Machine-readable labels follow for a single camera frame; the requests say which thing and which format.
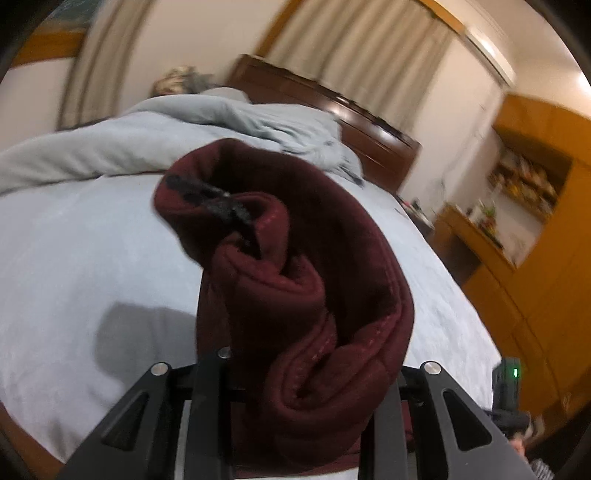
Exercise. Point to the wooden shelf with items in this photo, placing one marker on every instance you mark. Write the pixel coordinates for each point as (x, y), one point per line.
(526, 180)

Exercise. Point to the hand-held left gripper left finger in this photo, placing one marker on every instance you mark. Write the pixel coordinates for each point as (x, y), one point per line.
(212, 392)

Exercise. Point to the cluttered nightstand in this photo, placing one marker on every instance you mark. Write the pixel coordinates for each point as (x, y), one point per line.
(415, 214)

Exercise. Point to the wooden wall cabinet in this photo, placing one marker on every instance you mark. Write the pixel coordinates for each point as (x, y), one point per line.
(549, 286)

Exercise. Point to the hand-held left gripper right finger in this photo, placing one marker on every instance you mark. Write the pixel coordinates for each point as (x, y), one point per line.
(388, 415)

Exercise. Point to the floral pillow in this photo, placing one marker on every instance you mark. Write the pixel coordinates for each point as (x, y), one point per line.
(182, 81)

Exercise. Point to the grey pillow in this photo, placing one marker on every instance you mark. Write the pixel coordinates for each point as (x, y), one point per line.
(226, 94)

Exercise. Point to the person's right hand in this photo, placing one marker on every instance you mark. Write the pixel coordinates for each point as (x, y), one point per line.
(517, 446)

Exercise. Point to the grey duvet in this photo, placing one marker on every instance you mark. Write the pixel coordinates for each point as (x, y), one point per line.
(138, 134)

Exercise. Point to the dark wooden headboard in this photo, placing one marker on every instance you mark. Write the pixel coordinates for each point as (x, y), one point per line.
(360, 124)

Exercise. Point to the bed with white sheet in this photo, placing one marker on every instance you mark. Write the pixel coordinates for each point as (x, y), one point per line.
(92, 240)

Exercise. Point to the person's right forearm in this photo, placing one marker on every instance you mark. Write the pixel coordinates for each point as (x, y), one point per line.
(542, 470)

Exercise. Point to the wooden desk with clutter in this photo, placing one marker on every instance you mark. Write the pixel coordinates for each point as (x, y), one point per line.
(480, 244)

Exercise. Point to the wooden framed window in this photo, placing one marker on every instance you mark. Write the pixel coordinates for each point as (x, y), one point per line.
(51, 32)

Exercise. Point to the white air conditioner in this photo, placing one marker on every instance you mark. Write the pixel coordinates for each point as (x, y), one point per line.
(491, 53)

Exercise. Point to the beige curtain behind headboard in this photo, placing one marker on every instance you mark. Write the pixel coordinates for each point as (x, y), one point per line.
(369, 55)

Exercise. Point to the beige window curtain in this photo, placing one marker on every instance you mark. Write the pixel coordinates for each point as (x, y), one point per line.
(106, 60)

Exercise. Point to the maroon pants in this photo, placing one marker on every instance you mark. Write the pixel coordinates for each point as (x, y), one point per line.
(300, 286)

